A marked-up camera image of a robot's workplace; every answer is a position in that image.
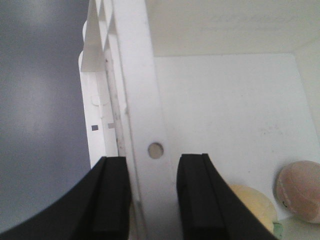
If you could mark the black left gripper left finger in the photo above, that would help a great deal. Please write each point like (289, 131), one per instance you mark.
(96, 208)

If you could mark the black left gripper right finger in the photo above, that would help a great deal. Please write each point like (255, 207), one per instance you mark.
(209, 209)

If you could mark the yellow plush ball toy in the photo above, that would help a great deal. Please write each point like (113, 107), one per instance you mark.
(261, 207)

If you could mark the pinkish grey plush ball toy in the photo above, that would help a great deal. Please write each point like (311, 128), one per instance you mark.
(297, 188)

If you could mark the white plastic tote box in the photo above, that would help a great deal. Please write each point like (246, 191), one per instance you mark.
(236, 79)

